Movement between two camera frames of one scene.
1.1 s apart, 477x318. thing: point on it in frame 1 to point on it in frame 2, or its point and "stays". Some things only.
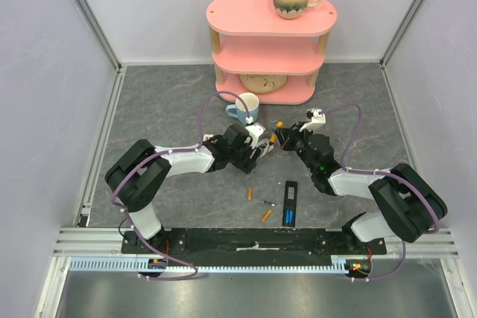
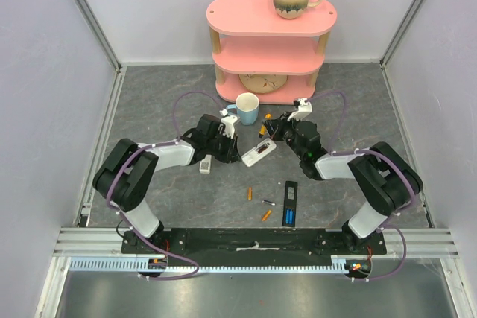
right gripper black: (291, 139) to (278, 129)
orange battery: (267, 215) stays
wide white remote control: (266, 147) stays
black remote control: (290, 203) stays
